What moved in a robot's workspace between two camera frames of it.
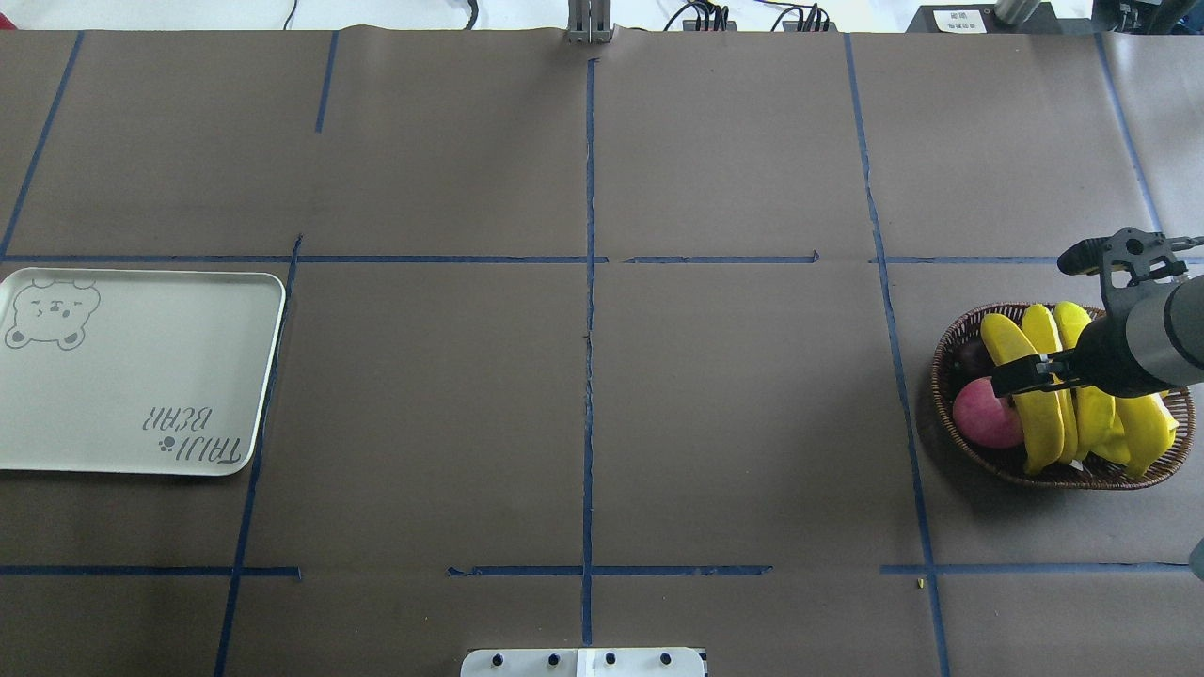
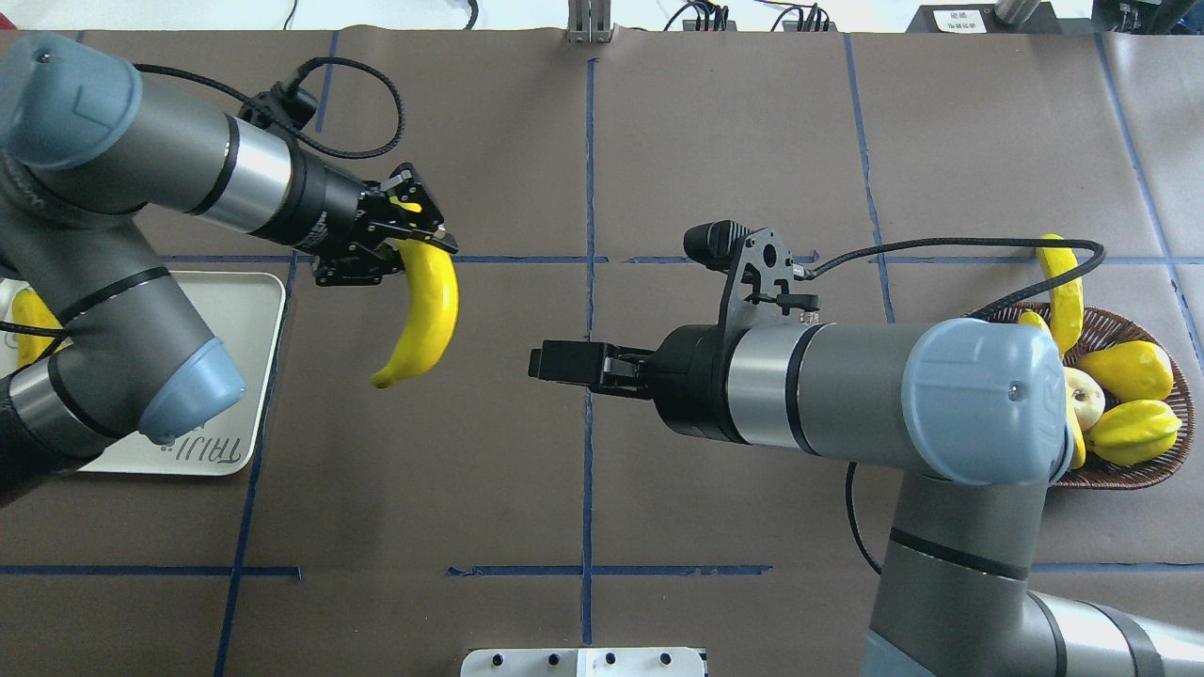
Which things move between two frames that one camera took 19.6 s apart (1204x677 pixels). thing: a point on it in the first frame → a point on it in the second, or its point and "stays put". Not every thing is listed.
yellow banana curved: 1098,432 → 442,299
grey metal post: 589,22 stays put
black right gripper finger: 1036,373 → 596,365
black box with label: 983,19 stays put
